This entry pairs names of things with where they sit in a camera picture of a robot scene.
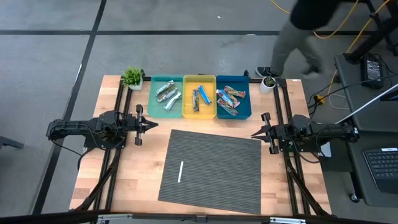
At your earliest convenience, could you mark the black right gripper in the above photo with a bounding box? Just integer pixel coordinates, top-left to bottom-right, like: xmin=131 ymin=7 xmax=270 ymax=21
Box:
xmin=251 ymin=112 xmax=295 ymax=156

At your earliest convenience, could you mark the dark tablet screen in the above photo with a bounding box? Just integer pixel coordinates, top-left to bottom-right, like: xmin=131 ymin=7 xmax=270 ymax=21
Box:
xmin=379 ymin=88 xmax=398 ymax=102

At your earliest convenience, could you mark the yellow extension cable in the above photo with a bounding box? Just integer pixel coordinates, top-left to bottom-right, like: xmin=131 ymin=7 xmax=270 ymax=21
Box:
xmin=269 ymin=0 xmax=361 ymax=40
xmin=315 ymin=0 xmax=392 ymax=105

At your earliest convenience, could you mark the person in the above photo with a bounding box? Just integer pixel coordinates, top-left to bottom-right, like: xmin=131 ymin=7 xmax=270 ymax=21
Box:
xmin=254 ymin=0 xmax=345 ymax=79

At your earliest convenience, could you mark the teal plastic bin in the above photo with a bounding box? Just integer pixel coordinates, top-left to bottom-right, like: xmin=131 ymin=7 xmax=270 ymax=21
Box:
xmin=146 ymin=73 xmax=184 ymax=119

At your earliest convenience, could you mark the black power adapter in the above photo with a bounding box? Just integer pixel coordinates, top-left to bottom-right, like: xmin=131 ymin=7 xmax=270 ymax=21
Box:
xmin=360 ymin=55 xmax=384 ymax=90

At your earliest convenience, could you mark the small succulent in white pot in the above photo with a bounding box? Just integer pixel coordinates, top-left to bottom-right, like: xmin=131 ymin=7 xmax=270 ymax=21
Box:
xmin=259 ymin=75 xmax=277 ymax=95

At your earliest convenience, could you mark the black aluminium table frame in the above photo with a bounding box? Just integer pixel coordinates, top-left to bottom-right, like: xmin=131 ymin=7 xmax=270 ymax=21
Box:
xmin=70 ymin=70 xmax=332 ymax=217

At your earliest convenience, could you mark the black stand leg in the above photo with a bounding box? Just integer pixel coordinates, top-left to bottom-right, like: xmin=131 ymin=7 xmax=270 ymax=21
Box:
xmin=343 ymin=0 xmax=398 ymax=65

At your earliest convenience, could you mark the grey chair base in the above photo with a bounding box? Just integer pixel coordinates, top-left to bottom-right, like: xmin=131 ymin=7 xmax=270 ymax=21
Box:
xmin=0 ymin=135 xmax=25 ymax=151

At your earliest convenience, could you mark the granola bar white blue wrapper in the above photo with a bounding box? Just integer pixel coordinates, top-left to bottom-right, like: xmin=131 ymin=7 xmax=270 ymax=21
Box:
xmin=164 ymin=91 xmax=183 ymax=112

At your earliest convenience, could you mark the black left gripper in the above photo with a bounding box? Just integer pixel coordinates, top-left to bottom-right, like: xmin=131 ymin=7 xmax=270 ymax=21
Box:
xmin=123 ymin=104 xmax=160 ymax=147

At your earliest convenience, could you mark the white stick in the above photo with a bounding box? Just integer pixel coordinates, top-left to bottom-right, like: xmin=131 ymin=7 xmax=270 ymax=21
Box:
xmin=177 ymin=161 xmax=185 ymax=184

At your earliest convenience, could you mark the white paper sheet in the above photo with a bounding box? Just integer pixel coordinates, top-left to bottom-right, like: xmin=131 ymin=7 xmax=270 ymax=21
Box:
xmin=320 ymin=142 xmax=332 ymax=158

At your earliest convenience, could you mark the granola bar dark blue-green wrapper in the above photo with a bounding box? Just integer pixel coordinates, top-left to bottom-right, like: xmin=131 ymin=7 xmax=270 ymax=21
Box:
xmin=192 ymin=89 xmax=200 ymax=113

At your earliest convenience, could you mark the yellow plastic bin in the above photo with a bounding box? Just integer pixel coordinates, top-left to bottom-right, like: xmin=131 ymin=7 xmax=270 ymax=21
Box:
xmin=182 ymin=73 xmax=218 ymax=120

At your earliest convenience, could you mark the dark blue plastic bin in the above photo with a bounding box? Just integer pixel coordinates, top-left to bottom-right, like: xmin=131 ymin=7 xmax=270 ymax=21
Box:
xmin=215 ymin=75 xmax=252 ymax=120

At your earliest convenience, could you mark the grey woven mat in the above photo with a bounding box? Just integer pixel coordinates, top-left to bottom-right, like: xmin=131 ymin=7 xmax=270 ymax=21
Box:
xmin=157 ymin=129 xmax=262 ymax=216

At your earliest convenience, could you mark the black keyboard desk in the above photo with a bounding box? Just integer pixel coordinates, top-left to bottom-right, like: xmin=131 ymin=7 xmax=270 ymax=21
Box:
xmin=343 ymin=129 xmax=398 ymax=208

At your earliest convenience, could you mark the white rod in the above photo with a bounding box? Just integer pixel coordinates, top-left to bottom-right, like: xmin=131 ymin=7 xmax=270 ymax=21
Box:
xmin=334 ymin=83 xmax=398 ymax=125

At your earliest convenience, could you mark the black crossbeam with silver brackets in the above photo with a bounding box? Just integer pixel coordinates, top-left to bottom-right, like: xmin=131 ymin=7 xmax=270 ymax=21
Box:
xmin=0 ymin=210 xmax=398 ymax=224

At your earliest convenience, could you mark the black keyboard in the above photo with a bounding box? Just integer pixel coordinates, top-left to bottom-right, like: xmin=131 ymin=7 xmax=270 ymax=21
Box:
xmin=362 ymin=147 xmax=398 ymax=194

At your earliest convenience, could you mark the green plant in white pot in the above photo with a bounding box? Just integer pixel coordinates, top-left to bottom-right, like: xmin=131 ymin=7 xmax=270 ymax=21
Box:
xmin=119 ymin=67 xmax=146 ymax=91

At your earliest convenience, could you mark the granola bar bright blue wrapper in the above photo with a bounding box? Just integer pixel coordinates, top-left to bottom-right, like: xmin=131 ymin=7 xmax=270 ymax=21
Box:
xmin=198 ymin=85 xmax=213 ymax=106

